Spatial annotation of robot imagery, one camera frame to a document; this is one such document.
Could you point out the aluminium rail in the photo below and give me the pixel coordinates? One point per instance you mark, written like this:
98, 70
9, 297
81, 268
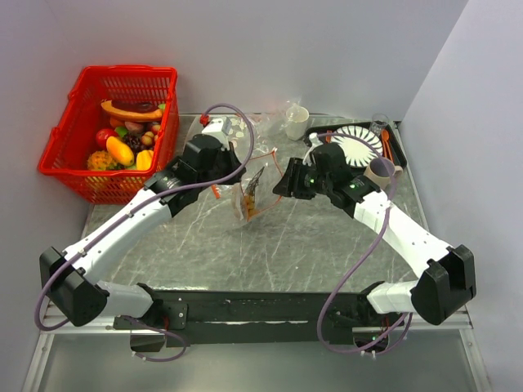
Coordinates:
105, 325

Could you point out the orange plastic fork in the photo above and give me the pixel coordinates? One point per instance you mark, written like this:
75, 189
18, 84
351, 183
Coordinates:
328, 137

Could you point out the dark grape bunch toy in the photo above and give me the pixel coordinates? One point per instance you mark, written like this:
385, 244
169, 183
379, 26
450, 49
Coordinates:
133, 142

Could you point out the red apple toy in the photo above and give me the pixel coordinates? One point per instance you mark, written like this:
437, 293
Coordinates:
103, 135

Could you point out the crumpled clear plastic bag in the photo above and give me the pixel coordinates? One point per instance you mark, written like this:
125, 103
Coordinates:
269, 130

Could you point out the cream ceramic mug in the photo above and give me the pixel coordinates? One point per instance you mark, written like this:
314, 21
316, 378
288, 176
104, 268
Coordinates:
296, 119

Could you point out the green leaf toy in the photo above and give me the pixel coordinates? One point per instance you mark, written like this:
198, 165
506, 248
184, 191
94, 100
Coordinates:
121, 132

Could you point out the orange mango toy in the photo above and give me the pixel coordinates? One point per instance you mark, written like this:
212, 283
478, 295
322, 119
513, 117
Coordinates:
120, 151

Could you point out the spiky yellow fruit toy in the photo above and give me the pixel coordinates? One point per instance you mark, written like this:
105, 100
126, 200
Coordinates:
101, 161

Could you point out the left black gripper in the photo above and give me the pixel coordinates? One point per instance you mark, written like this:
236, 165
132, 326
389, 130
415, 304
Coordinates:
235, 166

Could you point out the clear zip bag orange zipper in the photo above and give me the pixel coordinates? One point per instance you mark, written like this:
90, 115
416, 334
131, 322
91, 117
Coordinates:
272, 174

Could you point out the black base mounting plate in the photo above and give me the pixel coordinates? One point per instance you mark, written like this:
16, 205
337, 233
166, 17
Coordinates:
221, 317

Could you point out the yellow bell pepper toy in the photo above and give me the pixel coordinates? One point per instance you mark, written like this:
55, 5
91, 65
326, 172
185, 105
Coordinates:
144, 160

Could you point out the orange plastic spoon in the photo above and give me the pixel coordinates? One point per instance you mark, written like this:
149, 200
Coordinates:
386, 145

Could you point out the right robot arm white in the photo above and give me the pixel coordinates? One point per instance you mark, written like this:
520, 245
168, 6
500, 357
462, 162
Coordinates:
446, 278

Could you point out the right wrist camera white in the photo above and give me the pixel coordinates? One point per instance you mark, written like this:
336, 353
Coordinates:
314, 141

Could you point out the beige mug purple inside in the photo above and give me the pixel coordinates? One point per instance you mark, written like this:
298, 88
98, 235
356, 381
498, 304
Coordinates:
379, 169

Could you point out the clear drinking glass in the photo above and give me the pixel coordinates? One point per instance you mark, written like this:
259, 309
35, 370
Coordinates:
378, 123

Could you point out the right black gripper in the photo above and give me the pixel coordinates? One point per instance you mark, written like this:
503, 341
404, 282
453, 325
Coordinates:
296, 169

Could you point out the striped white plate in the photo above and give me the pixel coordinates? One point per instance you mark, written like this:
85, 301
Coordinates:
359, 145

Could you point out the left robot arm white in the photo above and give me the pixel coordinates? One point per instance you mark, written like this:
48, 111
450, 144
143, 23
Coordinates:
73, 279

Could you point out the polka dot zip bag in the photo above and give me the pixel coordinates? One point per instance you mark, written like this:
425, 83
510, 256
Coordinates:
238, 129

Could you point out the red plastic basket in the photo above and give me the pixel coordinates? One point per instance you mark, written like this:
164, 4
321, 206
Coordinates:
72, 141

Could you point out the brown longan bunch toy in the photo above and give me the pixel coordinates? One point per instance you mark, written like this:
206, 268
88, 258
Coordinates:
244, 199

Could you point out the black serving tray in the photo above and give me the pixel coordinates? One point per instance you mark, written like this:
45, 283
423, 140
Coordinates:
396, 148

